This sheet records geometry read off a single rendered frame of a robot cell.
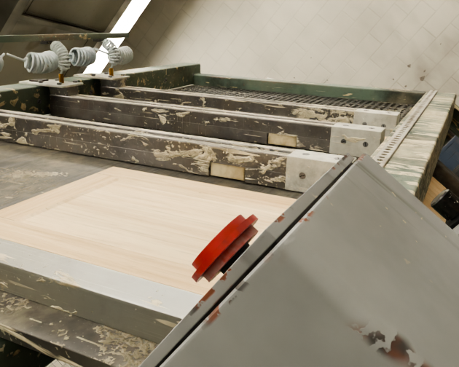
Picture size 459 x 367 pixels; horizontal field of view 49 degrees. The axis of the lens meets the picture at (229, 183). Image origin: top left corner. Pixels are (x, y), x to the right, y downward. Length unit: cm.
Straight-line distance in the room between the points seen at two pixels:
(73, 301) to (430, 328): 49
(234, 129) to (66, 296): 90
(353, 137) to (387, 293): 115
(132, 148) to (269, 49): 520
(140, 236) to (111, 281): 18
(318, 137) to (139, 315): 88
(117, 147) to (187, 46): 549
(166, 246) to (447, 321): 58
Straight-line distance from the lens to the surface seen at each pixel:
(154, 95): 184
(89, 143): 126
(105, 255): 71
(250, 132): 139
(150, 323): 55
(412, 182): 98
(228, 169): 106
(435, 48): 610
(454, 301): 20
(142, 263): 68
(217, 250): 21
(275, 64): 627
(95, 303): 59
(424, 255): 21
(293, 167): 100
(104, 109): 165
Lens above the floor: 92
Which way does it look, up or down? 8 degrees up
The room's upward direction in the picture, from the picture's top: 46 degrees counter-clockwise
